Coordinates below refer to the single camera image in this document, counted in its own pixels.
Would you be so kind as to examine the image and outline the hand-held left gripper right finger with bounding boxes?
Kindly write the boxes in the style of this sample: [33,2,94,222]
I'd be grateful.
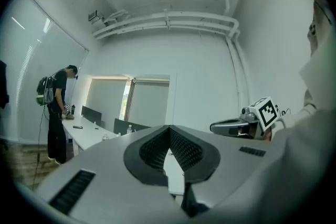
[169,125,276,209]

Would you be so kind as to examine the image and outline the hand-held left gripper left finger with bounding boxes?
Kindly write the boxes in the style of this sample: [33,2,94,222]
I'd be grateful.
[35,125,188,220]

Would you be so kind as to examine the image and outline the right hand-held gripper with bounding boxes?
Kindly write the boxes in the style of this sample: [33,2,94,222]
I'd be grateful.
[209,96,282,140]

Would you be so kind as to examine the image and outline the person's right forearm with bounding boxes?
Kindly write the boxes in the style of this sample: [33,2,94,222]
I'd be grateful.
[264,109,323,145]

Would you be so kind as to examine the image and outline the dark grey desk partition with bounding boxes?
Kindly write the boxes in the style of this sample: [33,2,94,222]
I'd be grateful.
[113,118,152,136]
[81,105,102,126]

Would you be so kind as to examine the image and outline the grey roller blind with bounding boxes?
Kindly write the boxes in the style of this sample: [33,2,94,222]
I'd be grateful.
[128,80,170,128]
[86,78,130,124]

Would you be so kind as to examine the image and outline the operator in white coat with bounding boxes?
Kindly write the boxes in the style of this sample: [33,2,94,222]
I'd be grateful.
[183,0,336,224]

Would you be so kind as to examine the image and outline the white ceiling pipes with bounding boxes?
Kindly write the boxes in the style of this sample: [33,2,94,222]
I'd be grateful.
[91,9,241,40]

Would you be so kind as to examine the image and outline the black coat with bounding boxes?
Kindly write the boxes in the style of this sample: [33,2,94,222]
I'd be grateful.
[0,60,10,110]

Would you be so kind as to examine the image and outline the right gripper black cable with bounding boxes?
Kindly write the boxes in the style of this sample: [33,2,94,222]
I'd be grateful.
[274,104,292,118]

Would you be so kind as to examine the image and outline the black floor cable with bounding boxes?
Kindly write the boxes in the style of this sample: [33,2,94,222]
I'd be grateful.
[33,106,44,187]

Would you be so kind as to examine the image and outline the black beaded neck lanyard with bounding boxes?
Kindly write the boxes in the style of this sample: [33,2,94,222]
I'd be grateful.
[313,0,333,25]

